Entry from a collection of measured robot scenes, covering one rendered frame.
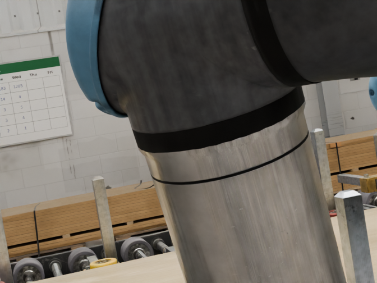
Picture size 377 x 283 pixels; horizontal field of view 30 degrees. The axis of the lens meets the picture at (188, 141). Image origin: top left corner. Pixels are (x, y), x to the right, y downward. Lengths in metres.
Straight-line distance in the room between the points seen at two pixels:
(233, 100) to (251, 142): 0.03
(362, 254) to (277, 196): 0.81
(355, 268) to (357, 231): 0.06
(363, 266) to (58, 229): 5.90
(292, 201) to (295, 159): 0.03
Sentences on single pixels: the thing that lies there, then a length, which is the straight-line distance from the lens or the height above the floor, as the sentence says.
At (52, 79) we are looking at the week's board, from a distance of 8.26.
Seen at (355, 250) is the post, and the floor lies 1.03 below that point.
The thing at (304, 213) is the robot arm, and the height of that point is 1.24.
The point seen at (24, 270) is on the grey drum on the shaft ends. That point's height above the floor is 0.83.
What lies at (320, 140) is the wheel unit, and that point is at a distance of 2.39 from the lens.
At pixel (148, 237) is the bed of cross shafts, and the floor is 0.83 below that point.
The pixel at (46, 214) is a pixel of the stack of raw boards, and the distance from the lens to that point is 6.99.
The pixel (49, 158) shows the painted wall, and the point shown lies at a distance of 8.26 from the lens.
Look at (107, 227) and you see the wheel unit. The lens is 2.21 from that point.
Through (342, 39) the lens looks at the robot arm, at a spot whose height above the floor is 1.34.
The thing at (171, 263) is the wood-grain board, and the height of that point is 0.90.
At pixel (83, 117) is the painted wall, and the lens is 8.28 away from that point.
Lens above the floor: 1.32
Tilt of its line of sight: 3 degrees down
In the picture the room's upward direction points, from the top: 9 degrees counter-clockwise
